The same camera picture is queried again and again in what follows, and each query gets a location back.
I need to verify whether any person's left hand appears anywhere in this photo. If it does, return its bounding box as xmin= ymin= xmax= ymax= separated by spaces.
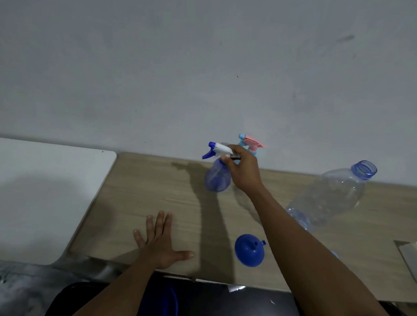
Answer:
xmin=132 ymin=209 xmax=196 ymax=271

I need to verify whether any person's right hand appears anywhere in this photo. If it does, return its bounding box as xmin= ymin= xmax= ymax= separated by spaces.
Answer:
xmin=220 ymin=143 xmax=265 ymax=197

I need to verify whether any transparent blue spray bottle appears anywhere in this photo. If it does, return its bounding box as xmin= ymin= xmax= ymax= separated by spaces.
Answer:
xmin=203 ymin=157 xmax=232 ymax=194

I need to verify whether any pink spray head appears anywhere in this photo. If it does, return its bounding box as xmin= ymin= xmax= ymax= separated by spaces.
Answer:
xmin=237 ymin=132 xmax=266 ymax=153

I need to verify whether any white blue spray head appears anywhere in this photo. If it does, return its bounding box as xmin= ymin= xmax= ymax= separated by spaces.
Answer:
xmin=201 ymin=140 xmax=242 ymax=161

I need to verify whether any blue plastic funnel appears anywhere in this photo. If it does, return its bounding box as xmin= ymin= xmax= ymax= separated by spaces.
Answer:
xmin=234 ymin=233 xmax=267 ymax=268

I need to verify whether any clear plastic water bottle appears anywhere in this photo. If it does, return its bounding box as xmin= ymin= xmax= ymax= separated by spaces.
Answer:
xmin=283 ymin=159 xmax=380 ymax=233

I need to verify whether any person's right forearm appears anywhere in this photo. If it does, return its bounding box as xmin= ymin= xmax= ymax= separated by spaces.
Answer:
xmin=250 ymin=183 xmax=391 ymax=316

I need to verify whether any person's left forearm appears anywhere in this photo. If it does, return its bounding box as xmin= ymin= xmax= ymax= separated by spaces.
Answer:
xmin=57 ymin=259 xmax=167 ymax=316

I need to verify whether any wooden table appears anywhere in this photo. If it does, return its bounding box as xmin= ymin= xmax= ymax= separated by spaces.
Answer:
xmin=63 ymin=141 xmax=417 ymax=316

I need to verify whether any blue plastic bucket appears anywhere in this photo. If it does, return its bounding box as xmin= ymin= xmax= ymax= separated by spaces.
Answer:
xmin=155 ymin=283 xmax=179 ymax=316

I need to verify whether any black trash bag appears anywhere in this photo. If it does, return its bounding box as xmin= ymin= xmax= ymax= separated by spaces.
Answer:
xmin=37 ymin=281 xmax=112 ymax=316

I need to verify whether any white side table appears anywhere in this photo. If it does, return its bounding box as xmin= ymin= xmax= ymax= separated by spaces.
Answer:
xmin=0 ymin=132 xmax=121 ymax=268

